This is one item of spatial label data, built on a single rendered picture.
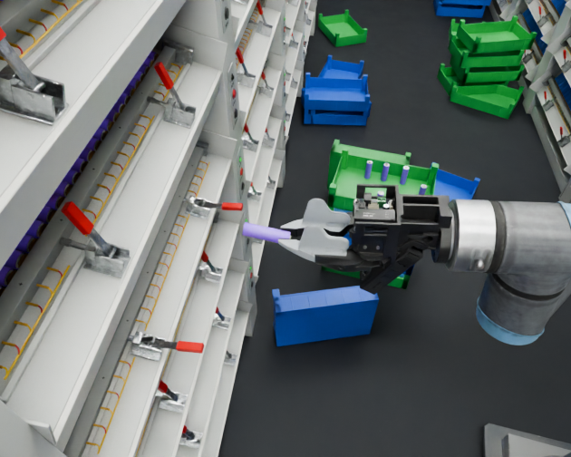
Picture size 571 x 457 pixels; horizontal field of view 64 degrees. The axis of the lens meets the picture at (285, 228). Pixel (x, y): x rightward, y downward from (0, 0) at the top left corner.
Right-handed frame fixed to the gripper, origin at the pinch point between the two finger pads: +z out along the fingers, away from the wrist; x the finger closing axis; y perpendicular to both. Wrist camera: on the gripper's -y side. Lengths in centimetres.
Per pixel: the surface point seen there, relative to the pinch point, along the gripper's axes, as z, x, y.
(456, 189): -51, -109, -86
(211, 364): 22, -4, -48
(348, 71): -3, -200, -80
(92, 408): 21.3, 22.6, -6.5
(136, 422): 17.3, 22.4, -10.6
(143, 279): 21.5, 3.8, -6.1
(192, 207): 19.2, -13.2, -7.6
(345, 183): -6, -71, -51
